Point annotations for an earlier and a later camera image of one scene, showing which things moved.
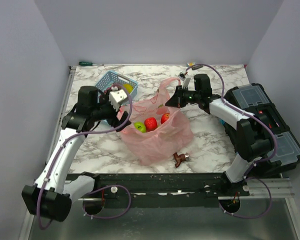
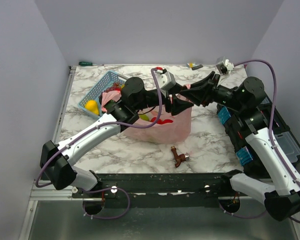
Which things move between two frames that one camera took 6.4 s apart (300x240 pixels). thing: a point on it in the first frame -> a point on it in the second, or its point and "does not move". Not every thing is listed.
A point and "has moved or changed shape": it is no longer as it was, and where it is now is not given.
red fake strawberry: [150, 124] -> [160, 122]
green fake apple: [140, 126] -> [144, 117]
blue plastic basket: [113, 78] does not move
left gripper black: [113, 121] -> [178, 105]
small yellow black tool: [194, 66] does not move
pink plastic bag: [156, 132] has moved or changed shape
